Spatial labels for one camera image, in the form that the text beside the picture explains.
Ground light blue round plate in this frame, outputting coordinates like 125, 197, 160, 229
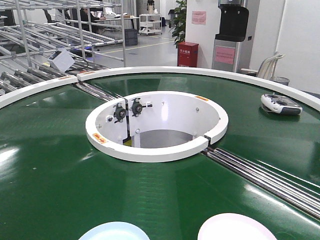
79, 221, 150, 240

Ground light pink round plate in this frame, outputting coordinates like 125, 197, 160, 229
197, 213, 276, 240

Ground green circular conveyor belt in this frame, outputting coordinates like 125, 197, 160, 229
0, 73, 320, 240

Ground white outer conveyor rim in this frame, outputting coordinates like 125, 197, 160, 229
0, 66, 320, 111

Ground red fire extinguisher box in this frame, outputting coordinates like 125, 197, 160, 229
177, 41, 199, 68

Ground green potted plant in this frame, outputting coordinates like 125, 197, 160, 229
169, 0, 187, 48

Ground white shelf cart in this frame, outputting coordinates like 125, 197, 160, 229
139, 13, 162, 36

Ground black silver water dispenser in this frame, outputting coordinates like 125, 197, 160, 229
212, 0, 249, 73

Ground metal roller rack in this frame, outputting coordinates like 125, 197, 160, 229
0, 0, 125, 95

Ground white grey remote controller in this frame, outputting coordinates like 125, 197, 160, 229
260, 93, 303, 116

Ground white control box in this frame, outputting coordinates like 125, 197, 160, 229
48, 49, 75, 72

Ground white plastic chair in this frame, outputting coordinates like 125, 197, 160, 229
240, 52, 285, 80

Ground white inner conveyor ring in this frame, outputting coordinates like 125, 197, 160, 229
85, 90, 229, 164

